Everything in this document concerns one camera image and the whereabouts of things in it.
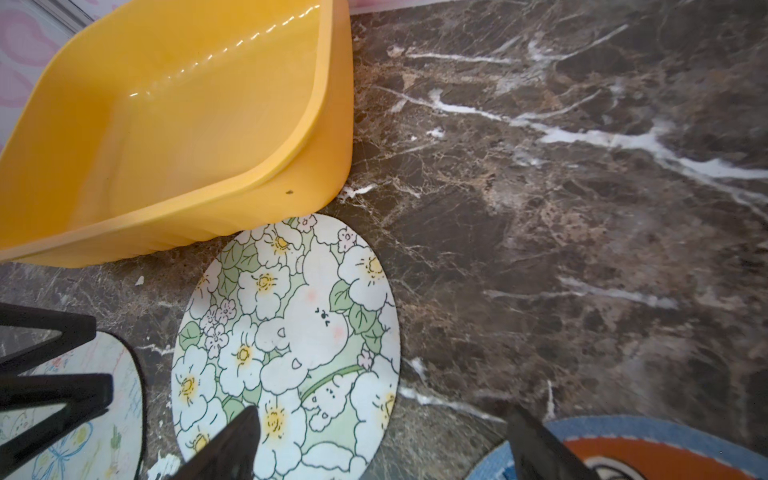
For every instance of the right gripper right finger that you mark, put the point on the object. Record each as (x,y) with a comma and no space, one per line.
(538,454)

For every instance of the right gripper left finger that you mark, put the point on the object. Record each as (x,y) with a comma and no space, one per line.
(230,455)

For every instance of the blue cartoon coaster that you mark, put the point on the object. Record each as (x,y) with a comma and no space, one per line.
(635,447)

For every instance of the green floral coaster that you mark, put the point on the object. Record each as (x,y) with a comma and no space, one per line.
(298,320)

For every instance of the yellow plastic storage box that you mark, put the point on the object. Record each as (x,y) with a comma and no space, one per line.
(167,123)

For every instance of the butterfly doodle coaster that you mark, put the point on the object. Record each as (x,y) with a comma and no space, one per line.
(80,415)

